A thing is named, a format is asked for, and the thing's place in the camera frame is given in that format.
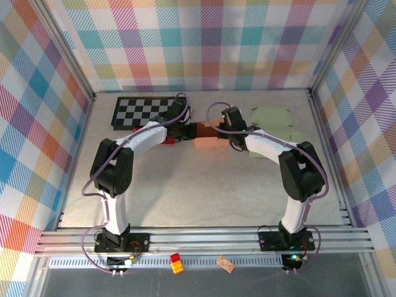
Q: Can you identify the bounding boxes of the red plastic box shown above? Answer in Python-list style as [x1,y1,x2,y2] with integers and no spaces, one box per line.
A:
[133,126,176,145]

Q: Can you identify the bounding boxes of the black grey chessboard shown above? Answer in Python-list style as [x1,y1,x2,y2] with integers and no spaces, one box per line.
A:
[110,96,189,131]

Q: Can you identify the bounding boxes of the red yellow toy bricks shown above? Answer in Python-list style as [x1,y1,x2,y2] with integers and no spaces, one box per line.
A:
[170,252,184,275]

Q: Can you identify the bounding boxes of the small orange printed tag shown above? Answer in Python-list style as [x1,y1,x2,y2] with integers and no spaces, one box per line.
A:
[216,256,235,273]

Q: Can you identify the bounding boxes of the small black circuit board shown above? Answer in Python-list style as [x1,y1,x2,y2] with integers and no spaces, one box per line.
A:
[106,254,139,269]
[282,252,306,270]

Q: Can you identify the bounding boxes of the aluminium rail beam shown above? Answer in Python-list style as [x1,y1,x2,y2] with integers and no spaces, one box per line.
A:
[35,225,377,257]

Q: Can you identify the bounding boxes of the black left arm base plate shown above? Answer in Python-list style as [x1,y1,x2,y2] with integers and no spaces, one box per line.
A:
[94,232,151,253]

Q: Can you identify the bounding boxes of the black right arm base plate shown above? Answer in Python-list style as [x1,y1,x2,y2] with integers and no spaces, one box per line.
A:
[257,230,316,252]

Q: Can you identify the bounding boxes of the aluminium corner post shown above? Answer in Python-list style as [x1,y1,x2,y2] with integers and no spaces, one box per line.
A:
[308,0,371,95]
[29,0,98,103]

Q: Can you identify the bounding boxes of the slotted grey cable duct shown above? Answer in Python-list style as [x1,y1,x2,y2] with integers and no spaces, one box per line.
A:
[49,256,307,269]

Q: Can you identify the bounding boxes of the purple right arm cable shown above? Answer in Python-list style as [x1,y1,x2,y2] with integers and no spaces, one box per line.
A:
[206,101,329,275]

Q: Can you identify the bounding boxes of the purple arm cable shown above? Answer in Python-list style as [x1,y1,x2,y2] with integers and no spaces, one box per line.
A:
[80,92,190,275]
[206,101,329,275]

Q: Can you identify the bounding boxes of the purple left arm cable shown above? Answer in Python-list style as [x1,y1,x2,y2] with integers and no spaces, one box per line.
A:
[80,92,190,275]

